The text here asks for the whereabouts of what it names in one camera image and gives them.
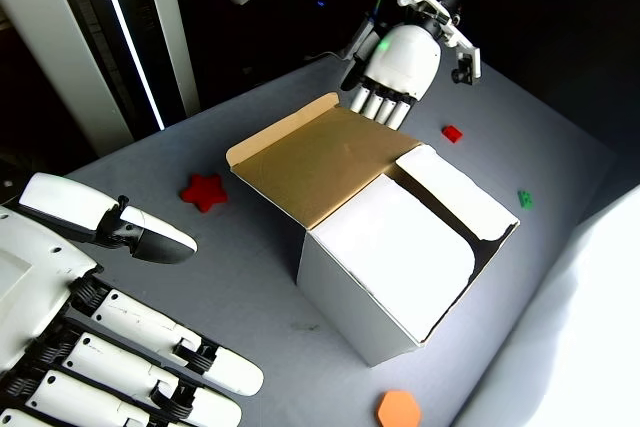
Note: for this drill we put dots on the white cardboard box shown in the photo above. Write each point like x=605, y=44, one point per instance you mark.
x=390, y=247

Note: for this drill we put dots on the grey table cloth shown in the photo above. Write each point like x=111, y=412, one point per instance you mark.
x=250, y=257

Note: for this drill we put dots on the red star block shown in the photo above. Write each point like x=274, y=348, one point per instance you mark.
x=202, y=193

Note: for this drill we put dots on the red toy brick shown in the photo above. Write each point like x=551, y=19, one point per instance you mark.
x=452, y=134

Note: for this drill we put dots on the green toy brick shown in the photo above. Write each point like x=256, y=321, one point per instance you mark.
x=525, y=199

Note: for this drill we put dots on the orange-yellow hexagon block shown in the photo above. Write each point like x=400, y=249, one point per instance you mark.
x=398, y=409

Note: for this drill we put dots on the white sheet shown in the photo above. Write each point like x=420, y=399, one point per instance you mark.
x=575, y=322

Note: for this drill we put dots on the white frame with light strip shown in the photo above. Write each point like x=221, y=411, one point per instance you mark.
x=40, y=22

